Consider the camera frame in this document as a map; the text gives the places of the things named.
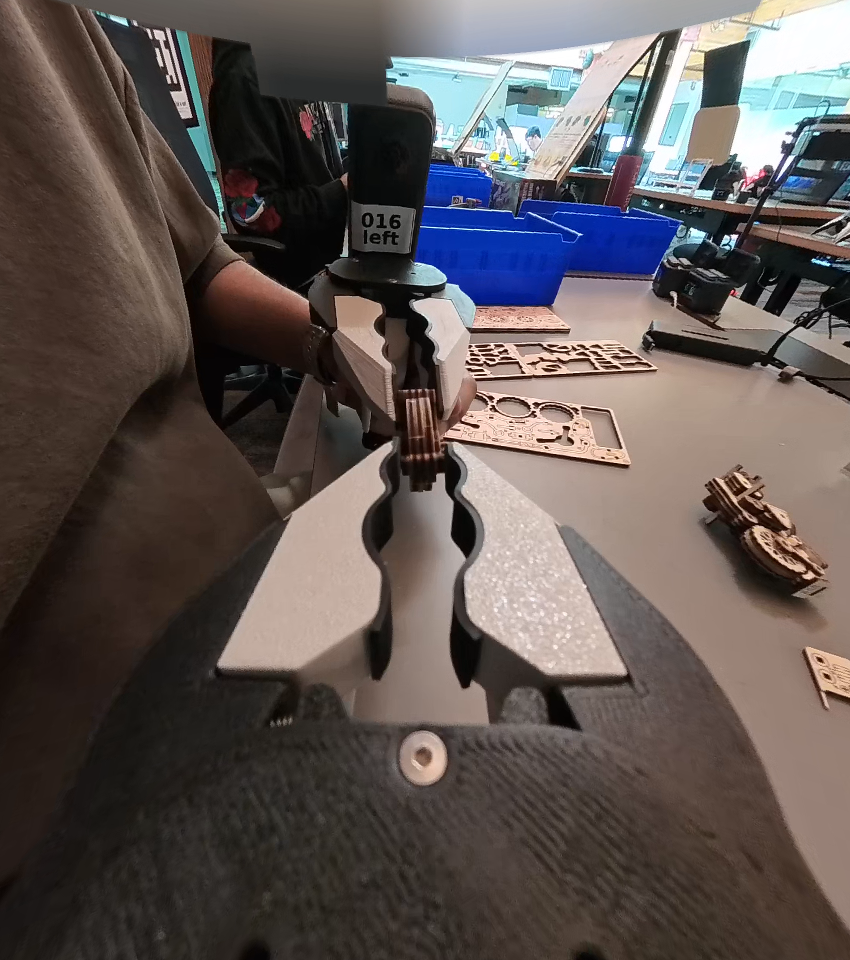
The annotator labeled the wooden display board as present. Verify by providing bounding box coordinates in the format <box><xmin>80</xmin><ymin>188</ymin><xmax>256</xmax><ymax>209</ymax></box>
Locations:
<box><xmin>530</xmin><ymin>33</ymin><xmax>660</xmax><ymax>181</ymax></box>

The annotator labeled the black cable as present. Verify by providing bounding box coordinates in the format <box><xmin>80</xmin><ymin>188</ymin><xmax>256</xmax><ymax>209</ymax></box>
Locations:
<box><xmin>762</xmin><ymin>285</ymin><xmax>850</xmax><ymax>384</ymax></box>

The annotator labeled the wooden sheet with round holes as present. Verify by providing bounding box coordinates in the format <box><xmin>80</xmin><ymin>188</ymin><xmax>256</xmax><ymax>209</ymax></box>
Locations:
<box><xmin>443</xmin><ymin>390</ymin><xmax>632</xmax><ymax>468</ymax></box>

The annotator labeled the layered wooden gear wheel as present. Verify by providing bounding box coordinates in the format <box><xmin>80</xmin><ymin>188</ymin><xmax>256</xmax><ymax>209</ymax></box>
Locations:
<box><xmin>395</xmin><ymin>390</ymin><xmax>447</xmax><ymax>492</ymax></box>

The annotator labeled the person's left forearm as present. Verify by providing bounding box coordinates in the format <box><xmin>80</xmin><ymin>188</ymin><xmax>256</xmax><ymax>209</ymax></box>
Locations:
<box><xmin>196</xmin><ymin>258</ymin><xmax>329</xmax><ymax>380</ymax></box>

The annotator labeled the person's left hand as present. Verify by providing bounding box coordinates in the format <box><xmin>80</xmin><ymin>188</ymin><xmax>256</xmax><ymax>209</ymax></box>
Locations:
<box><xmin>317</xmin><ymin>352</ymin><xmax>480</xmax><ymax>451</ymax></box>

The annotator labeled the dark printed box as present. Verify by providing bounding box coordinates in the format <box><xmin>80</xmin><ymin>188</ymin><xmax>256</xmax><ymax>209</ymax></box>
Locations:
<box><xmin>492</xmin><ymin>168</ymin><xmax>554</xmax><ymax>211</ymax></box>

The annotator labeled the black pillar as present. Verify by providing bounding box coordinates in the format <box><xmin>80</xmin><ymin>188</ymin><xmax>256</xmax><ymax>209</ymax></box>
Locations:
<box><xmin>638</xmin><ymin>30</ymin><xmax>681</xmax><ymax>159</ymax></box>

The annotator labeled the engraved wooden board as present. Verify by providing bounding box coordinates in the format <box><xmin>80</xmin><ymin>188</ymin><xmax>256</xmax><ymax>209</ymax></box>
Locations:
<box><xmin>470</xmin><ymin>306</ymin><xmax>571</xmax><ymax>333</ymax></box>

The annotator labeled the laptop with stand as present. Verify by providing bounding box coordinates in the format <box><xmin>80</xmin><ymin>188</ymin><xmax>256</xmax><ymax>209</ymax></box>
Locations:
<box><xmin>788</xmin><ymin>116</ymin><xmax>850</xmax><ymax>207</ymax></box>

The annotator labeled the framed black-white poster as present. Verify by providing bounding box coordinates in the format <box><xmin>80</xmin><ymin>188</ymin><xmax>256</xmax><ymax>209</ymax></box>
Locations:
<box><xmin>128</xmin><ymin>18</ymin><xmax>201</xmax><ymax>125</ymax></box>

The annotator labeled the wooden work table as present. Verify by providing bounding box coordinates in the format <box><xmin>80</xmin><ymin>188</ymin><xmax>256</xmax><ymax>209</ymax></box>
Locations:
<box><xmin>736</xmin><ymin>221</ymin><xmax>850</xmax><ymax>316</ymax></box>
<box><xmin>631</xmin><ymin>183</ymin><xmax>850</xmax><ymax>249</ymax></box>

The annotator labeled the grey desk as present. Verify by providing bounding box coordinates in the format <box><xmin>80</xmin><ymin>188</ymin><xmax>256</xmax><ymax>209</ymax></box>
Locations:
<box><xmin>271</xmin><ymin>273</ymin><xmax>850</xmax><ymax>960</ymax></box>

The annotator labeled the black power strip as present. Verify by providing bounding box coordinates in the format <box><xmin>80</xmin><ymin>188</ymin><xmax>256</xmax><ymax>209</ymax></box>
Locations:
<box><xmin>642</xmin><ymin>318</ymin><xmax>794</xmax><ymax>367</ymax></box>

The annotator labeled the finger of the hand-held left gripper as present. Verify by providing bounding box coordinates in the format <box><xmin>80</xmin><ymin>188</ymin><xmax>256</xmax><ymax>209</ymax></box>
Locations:
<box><xmin>408</xmin><ymin>298</ymin><xmax>473</xmax><ymax>411</ymax></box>
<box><xmin>329</xmin><ymin>294</ymin><xmax>401</xmax><ymax>425</ymax></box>

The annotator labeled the black hanging panel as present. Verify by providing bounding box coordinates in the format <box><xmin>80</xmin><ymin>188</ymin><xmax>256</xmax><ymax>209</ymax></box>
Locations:
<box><xmin>701</xmin><ymin>41</ymin><xmax>752</xmax><ymax>114</ymax></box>

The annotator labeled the wooden model vehicle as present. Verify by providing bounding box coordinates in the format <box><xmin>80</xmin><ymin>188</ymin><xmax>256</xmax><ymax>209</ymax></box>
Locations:
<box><xmin>701</xmin><ymin>465</ymin><xmax>830</xmax><ymax>600</ymax></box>

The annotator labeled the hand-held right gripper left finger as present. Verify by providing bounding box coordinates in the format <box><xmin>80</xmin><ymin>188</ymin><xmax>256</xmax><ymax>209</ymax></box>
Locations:
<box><xmin>215</xmin><ymin>441</ymin><xmax>404</xmax><ymax>719</ymax></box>

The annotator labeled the blue plastic bin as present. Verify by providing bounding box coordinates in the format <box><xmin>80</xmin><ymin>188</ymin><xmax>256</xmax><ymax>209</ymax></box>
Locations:
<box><xmin>413</xmin><ymin>206</ymin><xmax>581</xmax><ymax>306</ymax></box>
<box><xmin>521</xmin><ymin>198</ymin><xmax>683</xmax><ymax>276</ymax></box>
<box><xmin>425</xmin><ymin>166</ymin><xmax>494</xmax><ymax>209</ymax></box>

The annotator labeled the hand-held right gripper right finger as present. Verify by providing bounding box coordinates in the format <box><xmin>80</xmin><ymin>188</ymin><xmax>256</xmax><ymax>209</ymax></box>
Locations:
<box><xmin>447</xmin><ymin>444</ymin><xmax>631</xmax><ymax>724</ymax></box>

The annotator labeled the metal bracelet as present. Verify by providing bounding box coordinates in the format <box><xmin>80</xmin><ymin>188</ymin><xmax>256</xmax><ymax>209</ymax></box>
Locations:
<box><xmin>302</xmin><ymin>321</ymin><xmax>340</xmax><ymax>414</ymax></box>

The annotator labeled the beige rounded board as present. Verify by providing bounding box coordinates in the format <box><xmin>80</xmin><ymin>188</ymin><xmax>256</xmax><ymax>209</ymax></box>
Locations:
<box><xmin>683</xmin><ymin>105</ymin><xmax>741</xmax><ymax>170</ymax></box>

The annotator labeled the wooden lattice cut-out sheet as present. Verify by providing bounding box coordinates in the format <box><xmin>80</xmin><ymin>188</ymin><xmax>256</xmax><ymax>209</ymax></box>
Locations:
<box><xmin>462</xmin><ymin>341</ymin><xmax>657</xmax><ymax>384</ymax></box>

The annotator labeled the black battery charger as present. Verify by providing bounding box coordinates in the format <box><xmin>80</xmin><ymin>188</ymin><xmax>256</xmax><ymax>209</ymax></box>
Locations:
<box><xmin>652</xmin><ymin>240</ymin><xmax>762</xmax><ymax>312</ymax></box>

